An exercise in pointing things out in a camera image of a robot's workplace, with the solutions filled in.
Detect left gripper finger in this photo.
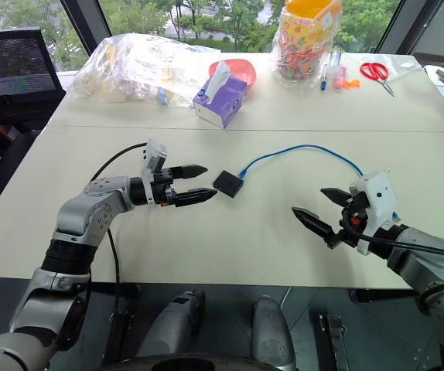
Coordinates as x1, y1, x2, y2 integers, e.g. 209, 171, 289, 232
174, 187, 219, 209
169, 164, 209, 181

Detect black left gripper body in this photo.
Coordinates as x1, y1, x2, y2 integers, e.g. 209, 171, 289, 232
151, 168, 179, 209

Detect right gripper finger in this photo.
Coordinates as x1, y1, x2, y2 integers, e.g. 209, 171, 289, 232
319, 187, 353, 207
291, 206, 342, 250

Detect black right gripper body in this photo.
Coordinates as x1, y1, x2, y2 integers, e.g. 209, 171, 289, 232
337, 191, 371, 248

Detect small black adapter box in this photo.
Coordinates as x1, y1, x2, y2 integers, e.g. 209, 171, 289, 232
212, 169, 245, 199

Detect purple tissue box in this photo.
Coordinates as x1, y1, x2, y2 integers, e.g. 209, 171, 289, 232
192, 60, 250, 131

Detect large clear plastic bag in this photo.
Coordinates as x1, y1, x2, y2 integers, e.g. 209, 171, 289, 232
68, 32, 224, 110

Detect pink plastic bowl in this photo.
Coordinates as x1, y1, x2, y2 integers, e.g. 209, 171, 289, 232
208, 58, 258, 89

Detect blue pen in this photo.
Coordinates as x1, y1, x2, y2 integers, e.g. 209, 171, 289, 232
319, 63, 330, 93

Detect small pink block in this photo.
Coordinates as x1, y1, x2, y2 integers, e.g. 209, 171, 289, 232
333, 65, 348, 90

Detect grey rounded robot leg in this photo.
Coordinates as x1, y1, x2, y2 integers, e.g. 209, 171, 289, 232
250, 294, 297, 371
135, 288, 207, 359

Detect clear plastic tube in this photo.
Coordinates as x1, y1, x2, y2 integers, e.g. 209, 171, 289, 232
327, 49, 343, 79

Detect small clear plastic bag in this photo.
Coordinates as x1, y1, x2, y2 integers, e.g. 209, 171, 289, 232
379, 53, 425, 83

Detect black mesh office chair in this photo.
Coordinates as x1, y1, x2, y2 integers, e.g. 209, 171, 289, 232
0, 27, 67, 237

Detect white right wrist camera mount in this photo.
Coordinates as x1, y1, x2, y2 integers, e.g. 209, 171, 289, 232
348, 169, 398, 257

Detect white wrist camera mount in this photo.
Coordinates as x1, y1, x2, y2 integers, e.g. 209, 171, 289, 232
141, 138, 169, 208
348, 169, 398, 257

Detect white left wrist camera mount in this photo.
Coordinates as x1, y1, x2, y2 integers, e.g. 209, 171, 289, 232
141, 138, 169, 208

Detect blue cable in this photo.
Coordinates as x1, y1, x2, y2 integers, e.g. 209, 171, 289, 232
238, 144, 401, 222

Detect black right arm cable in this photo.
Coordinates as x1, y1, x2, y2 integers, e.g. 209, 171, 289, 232
340, 216, 444, 316

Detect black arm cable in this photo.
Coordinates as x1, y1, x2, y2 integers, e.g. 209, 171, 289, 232
340, 216, 444, 316
89, 142, 149, 322

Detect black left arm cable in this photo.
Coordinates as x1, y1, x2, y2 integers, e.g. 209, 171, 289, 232
89, 142, 149, 322

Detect red handled scissors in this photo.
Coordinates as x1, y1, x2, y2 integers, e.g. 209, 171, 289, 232
359, 61, 396, 98

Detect dark window frame post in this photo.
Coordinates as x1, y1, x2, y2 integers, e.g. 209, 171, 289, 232
60, 0, 111, 56
375, 0, 444, 66

